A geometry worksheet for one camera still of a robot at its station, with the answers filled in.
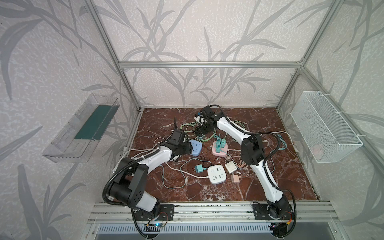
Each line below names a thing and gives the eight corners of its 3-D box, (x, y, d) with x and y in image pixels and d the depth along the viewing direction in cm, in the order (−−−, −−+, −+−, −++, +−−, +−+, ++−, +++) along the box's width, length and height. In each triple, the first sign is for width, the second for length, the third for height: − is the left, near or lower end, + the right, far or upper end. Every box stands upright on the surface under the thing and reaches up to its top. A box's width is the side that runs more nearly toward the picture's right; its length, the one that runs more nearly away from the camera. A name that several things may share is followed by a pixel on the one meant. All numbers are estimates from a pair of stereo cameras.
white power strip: (210, 185, 83) (211, 184, 82) (206, 168, 90) (206, 167, 88) (227, 181, 85) (228, 180, 83) (222, 165, 91) (222, 163, 89)
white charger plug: (229, 173, 88) (230, 171, 86) (225, 165, 91) (226, 163, 89) (236, 169, 89) (237, 167, 87) (231, 162, 92) (232, 160, 90)
